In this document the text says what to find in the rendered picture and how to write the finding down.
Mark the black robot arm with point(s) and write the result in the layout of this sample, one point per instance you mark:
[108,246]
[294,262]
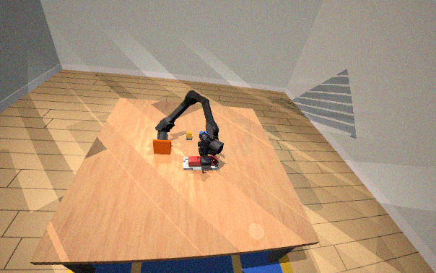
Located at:
[209,138]

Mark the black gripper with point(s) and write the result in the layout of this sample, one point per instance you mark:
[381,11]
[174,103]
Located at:
[205,160]

